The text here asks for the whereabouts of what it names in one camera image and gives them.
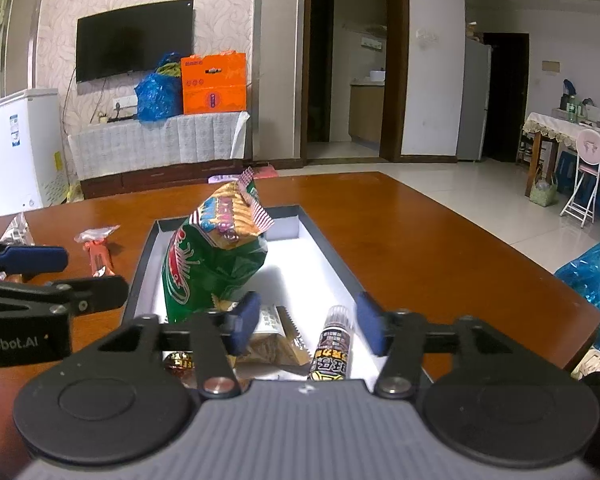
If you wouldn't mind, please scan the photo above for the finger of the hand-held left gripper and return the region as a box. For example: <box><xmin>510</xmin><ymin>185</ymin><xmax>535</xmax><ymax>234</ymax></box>
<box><xmin>0</xmin><ymin>275</ymin><xmax>130</xmax><ymax>318</ymax></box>
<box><xmin>0</xmin><ymin>236</ymin><xmax>70</xmax><ymax>276</ymax></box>

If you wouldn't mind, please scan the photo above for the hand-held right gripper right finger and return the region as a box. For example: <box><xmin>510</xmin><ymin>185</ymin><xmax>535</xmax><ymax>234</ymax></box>
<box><xmin>356</xmin><ymin>291</ymin><xmax>520</xmax><ymax>402</ymax></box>

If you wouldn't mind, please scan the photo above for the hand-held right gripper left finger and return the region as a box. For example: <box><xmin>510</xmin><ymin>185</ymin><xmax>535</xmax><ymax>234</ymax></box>
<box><xmin>96</xmin><ymin>291</ymin><xmax>262</xmax><ymax>402</ymax></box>

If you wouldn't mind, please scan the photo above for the clear sunflower seed packet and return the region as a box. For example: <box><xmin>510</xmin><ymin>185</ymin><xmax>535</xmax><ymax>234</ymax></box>
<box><xmin>0</xmin><ymin>211</ymin><xmax>33</xmax><ymax>247</ymax></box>

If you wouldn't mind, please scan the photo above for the orange biscuit stick packet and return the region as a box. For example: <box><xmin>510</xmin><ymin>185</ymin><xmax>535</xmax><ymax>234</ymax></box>
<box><xmin>75</xmin><ymin>224</ymin><xmax>122</xmax><ymax>279</ymax></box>

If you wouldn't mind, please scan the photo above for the tan peanut packet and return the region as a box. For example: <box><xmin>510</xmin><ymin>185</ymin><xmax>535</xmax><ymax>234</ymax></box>
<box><xmin>235</xmin><ymin>304</ymin><xmax>312</xmax><ymax>368</ymax></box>

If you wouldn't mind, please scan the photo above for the small tube with black label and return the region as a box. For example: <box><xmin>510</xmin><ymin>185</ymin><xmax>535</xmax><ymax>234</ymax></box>
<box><xmin>307</xmin><ymin>305</ymin><xmax>353</xmax><ymax>382</ymax></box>

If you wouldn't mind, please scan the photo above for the green shrimp chips bag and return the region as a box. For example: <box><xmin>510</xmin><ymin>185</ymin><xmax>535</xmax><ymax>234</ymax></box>
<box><xmin>161</xmin><ymin>166</ymin><xmax>275</xmax><ymax>325</ymax></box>

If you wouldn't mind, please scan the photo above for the dark grey cardboard box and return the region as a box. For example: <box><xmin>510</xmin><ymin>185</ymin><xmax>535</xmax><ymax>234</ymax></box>
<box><xmin>120</xmin><ymin>203</ymin><xmax>433</xmax><ymax>393</ymax></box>

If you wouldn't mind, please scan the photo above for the small brown orange snack packet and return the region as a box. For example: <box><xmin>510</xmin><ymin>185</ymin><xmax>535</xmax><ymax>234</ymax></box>
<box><xmin>164</xmin><ymin>350</ymin><xmax>199</xmax><ymax>374</ymax></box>

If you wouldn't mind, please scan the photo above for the white chest freezer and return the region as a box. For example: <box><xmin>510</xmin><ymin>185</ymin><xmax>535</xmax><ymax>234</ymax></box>
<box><xmin>0</xmin><ymin>88</ymin><xmax>74</xmax><ymax>222</ymax></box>

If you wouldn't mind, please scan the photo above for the white lace cabinet cloth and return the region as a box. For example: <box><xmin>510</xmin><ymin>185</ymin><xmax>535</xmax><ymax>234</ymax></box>
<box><xmin>67</xmin><ymin>111</ymin><xmax>251</xmax><ymax>181</ymax></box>

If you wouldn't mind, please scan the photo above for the blue mesh plastic bag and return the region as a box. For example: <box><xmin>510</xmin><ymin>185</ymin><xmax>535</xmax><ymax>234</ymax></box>
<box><xmin>134</xmin><ymin>51</ymin><xmax>183</xmax><ymax>122</ymax></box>

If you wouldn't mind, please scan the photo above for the wooden kitchen counter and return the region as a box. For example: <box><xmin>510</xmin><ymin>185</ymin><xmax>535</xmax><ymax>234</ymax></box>
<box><xmin>349</xmin><ymin>80</ymin><xmax>386</xmax><ymax>143</ymax></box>

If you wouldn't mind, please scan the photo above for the green woven basket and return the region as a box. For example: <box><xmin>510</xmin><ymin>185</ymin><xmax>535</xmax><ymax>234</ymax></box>
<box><xmin>529</xmin><ymin>167</ymin><xmax>559</xmax><ymax>208</ymax></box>

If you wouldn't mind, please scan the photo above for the large blue plastic bag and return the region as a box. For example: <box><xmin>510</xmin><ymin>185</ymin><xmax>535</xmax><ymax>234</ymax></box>
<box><xmin>554</xmin><ymin>225</ymin><xmax>600</xmax><ymax>356</ymax></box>

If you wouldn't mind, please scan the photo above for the orange gift box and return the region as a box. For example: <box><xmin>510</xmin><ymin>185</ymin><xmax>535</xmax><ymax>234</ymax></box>
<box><xmin>181</xmin><ymin>52</ymin><xmax>248</xmax><ymax>116</ymax></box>

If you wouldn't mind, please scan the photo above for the silver refrigerator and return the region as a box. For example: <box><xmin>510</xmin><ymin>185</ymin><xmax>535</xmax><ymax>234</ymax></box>
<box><xmin>456</xmin><ymin>37</ymin><xmax>494</xmax><ymax>162</ymax></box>

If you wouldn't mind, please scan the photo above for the side table with lace cloth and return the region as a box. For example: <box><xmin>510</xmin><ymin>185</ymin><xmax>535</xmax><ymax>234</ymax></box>
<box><xmin>521</xmin><ymin>109</ymin><xmax>600</xmax><ymax>173</ymax></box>

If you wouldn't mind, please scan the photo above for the pink white folding chair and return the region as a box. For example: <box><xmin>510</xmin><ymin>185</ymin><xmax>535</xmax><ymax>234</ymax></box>
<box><xmin>560</xmin><ymin>129</ymin><xmax>600</xmax><ymax>229</ymax></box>

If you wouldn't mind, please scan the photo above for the black wall television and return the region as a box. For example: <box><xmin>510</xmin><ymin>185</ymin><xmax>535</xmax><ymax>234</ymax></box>
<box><xmin>75</xmin><ymin>0</ymin><xmax>196</xmax><ymax>83</ymax></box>

